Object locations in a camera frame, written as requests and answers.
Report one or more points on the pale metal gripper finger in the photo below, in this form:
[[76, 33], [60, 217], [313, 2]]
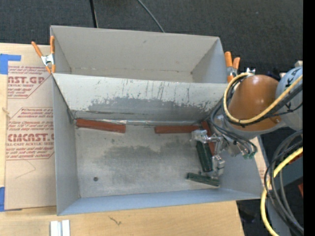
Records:
[[199, 136], [218, 166]]

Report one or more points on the dark green flat block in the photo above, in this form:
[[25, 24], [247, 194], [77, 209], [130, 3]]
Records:
[[203, 179], [204, 156]]

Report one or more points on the red-brown flat block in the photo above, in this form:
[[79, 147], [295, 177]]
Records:
[[101, 125], [176, 129]]

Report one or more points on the grey metal bin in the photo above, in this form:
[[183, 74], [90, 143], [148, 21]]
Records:
[[137, 156]]

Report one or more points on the brown cardboard board, red print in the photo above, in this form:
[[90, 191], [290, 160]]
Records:
[[29, 122]]

